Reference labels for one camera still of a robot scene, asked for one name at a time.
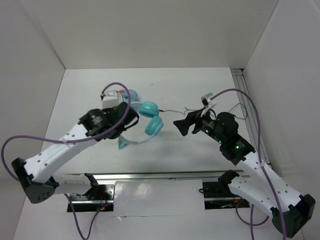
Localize aluminium rail at right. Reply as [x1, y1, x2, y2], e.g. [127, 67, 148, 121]
[230, 68, 272, 167]

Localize black headphone audio cable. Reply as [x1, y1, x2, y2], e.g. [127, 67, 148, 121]
[159, 102, 248, 120]

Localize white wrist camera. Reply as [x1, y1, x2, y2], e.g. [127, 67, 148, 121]
[100, 90, 120, 109]
[200, 92, 217, 117]

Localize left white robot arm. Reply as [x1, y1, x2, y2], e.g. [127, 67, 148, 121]
[11, 102, 139, 204]

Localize aluminium rail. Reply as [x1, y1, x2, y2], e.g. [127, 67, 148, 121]
[230, 68, 272, 167]
[92, 171, 225, 182]

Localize aluminium rail at front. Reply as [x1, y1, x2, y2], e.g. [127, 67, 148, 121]
[92, 171, 225, 182]

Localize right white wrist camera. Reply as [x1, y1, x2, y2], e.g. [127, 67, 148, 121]
[200, 92, 217, 117]

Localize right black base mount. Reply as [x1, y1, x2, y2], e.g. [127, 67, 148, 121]
[198, 181, 250, 210]

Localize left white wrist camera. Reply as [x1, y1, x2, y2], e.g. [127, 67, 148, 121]
[100, 90, 120, 109]

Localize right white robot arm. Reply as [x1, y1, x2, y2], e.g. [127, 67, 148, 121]
[173, 110, 316, 239]

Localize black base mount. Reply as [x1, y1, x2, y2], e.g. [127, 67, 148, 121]
[198, 181, 250, 210]
[69, 181, 116, 213]

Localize teal cat ear headphones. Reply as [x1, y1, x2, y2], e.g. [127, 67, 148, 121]
[117, 100, 164, 151]

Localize pink blue cat ear headphones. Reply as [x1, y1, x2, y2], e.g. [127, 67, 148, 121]
[117, 89, 140, 102]

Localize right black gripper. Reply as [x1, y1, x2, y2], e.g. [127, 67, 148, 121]
[173, 105, 225, 144]

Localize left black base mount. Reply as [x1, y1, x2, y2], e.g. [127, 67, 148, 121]
[69, 181, 116, 213]

